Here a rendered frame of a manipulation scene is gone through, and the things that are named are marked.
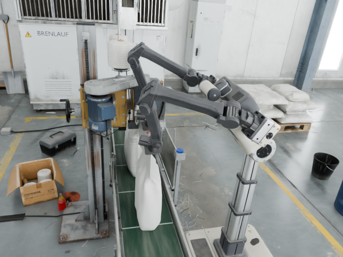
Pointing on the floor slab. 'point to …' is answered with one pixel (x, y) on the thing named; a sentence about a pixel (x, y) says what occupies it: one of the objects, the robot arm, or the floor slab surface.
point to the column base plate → (81, 223)
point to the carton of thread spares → (33, 190)
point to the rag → (71, 196)
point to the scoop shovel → (16, 84)
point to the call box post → (176, 182)
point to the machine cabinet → (47, 58)
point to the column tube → (89, 128)
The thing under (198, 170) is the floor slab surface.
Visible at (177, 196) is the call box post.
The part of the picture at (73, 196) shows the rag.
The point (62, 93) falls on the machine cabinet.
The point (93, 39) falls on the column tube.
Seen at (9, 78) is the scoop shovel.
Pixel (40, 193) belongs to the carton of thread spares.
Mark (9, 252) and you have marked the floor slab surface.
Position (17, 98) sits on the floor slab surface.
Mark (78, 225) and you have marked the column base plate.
